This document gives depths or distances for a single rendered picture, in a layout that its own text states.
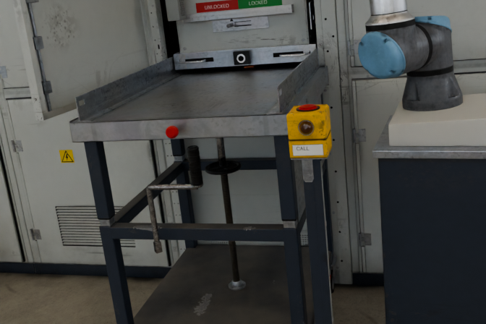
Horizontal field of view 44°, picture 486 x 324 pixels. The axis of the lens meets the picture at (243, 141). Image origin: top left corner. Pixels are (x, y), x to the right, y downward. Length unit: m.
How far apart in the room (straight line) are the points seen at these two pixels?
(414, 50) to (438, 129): 0.19
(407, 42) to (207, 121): 0.52
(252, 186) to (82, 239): 0.79
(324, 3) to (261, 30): 0.25
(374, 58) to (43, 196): 1.66
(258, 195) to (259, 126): 0.84
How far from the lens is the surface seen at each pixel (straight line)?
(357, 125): 2.15
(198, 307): 2.02
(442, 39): 1.58
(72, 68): 1.97
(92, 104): 1.75
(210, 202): 2.38
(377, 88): 2.12
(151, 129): 1.60
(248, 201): 2.33
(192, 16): 2.23
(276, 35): 2.20
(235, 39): 2.23
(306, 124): 1.23
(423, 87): 1.58
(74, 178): 2.58
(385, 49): 1.44
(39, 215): 2.74
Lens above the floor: 1.18
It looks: 15 degrees down
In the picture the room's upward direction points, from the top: 6 degrees counter-clockwise
